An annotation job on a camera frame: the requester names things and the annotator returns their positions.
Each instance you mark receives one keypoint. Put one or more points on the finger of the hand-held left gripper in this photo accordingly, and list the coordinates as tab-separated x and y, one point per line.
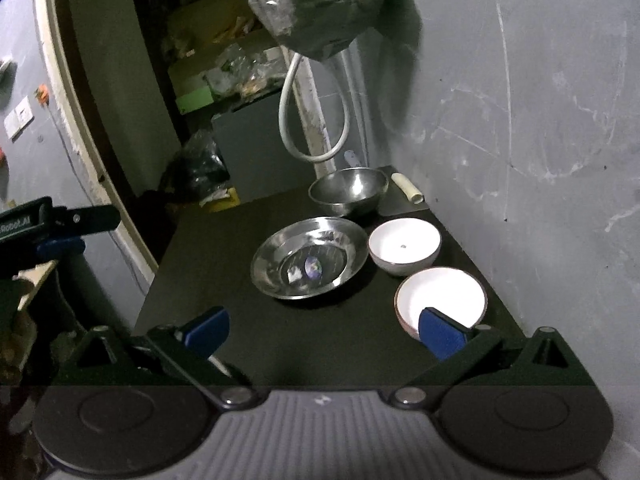
62	248
85	220

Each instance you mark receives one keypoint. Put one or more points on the dark grey box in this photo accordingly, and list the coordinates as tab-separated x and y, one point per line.
257	150

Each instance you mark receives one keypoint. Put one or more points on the wooden board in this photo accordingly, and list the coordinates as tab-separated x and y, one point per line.
30	287

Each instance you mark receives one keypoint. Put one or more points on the green box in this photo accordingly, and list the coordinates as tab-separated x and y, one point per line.
196	97

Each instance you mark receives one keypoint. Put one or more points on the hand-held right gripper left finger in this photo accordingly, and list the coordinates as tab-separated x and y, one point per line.
207	329

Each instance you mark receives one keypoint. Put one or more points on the plain white bowl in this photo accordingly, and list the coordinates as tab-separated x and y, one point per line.
442	300

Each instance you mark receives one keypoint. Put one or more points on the cream paper roll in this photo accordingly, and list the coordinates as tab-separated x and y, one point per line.
407	186

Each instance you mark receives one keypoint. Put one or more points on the shallow steel plate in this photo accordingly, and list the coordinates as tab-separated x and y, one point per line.
309	259

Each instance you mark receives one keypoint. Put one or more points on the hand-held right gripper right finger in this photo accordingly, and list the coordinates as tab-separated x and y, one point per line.
440	335

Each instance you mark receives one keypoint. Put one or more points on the cluttered storage shelf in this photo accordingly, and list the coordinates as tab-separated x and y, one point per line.
215	45

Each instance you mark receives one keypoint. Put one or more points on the plastic-wrapped hanging bundle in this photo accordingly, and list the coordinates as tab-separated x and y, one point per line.
320	5

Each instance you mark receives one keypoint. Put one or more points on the white door frame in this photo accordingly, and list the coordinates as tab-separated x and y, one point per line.
75	110

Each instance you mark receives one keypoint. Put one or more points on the white wall switch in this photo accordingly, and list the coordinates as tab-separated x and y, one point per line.
20	117

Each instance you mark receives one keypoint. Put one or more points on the grey cutting board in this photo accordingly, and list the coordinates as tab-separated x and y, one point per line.
400	200

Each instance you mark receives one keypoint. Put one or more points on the orange wall tag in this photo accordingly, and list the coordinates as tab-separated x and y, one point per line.
42	95

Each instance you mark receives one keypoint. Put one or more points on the black plastic bag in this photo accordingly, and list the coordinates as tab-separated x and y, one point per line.
195	165

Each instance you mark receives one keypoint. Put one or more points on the deep steel bowl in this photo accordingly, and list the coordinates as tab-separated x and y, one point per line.
348	191

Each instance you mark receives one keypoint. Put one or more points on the yellow packet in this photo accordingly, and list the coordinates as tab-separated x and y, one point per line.
222	197

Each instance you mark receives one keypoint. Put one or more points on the red packets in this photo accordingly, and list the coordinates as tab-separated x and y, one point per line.
3	165

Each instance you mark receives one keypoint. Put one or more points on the white bowl with dark speck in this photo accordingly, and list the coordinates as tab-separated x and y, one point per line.
405	247

